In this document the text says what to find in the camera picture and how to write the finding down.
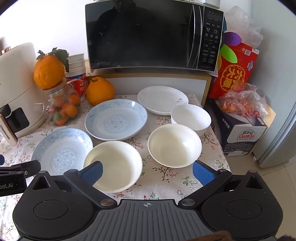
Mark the blue patterned plate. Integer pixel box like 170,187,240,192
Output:
31,128,93,175
85,99,147,141

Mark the large white bowl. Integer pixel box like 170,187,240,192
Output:
147,124,202,168
83,141,142,193

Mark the small white bowl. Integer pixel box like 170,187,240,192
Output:
171,104,211,137

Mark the plain white plate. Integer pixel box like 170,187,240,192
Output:
137,86,189,115

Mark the Ganten water carton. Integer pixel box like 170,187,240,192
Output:
204,98,276,157

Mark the floral tablecloth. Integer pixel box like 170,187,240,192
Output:
1,100,230,240

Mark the white air fryer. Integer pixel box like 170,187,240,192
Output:
1,43,46,146

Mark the glass jar of small oranges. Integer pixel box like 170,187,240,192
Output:
33,78,84,126

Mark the white refrigerator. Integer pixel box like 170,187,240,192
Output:
254,77,295,168

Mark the bag of small oranges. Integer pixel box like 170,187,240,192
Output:
216,82,268,118

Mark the large orange on table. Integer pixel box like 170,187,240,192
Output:
86,77,115,106

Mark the white wooden shelf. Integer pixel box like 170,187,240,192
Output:
87,69,212,105

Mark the red paper cup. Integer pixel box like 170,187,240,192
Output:
66,73,88,97

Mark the orange with leaves on jar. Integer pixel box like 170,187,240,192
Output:
33,48,69,89

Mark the stack of paper cups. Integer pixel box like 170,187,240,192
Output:
65,53,86,78

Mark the red gift box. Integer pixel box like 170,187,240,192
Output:
208,32,259,99

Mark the black microwave oven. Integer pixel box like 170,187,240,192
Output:
85,1,224,71

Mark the clear plastic bag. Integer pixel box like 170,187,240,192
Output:
224,6,263,49

